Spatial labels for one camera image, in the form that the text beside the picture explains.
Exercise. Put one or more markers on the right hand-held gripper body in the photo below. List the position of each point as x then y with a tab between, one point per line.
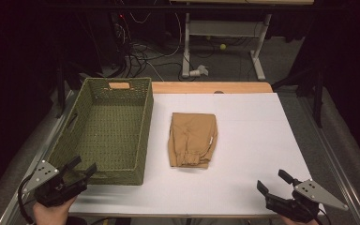
318	193

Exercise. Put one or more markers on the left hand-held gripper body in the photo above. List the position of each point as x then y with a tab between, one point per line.
40	176

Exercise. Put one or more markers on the green woven basket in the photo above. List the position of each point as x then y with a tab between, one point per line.
106	125

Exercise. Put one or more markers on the tan pants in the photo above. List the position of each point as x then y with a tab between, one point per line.
192	140

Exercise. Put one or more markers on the person's right hand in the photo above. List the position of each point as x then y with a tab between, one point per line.
295	222

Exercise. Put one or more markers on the person's left hand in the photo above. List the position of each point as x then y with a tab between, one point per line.
50	215

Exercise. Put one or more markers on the white board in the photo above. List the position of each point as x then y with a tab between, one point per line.
250	140

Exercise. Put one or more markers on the black stand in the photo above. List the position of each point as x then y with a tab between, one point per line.
318	93
60	87

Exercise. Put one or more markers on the dark round table grommet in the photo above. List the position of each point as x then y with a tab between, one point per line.
218	92

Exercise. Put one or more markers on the wooden table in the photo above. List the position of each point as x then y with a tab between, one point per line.
184	87

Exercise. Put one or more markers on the yellow ball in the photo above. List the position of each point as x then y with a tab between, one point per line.
222	46

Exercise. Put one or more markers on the grey metal rail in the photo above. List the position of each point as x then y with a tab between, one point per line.
334	156
31	165

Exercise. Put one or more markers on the white table frame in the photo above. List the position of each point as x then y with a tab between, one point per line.
186	47

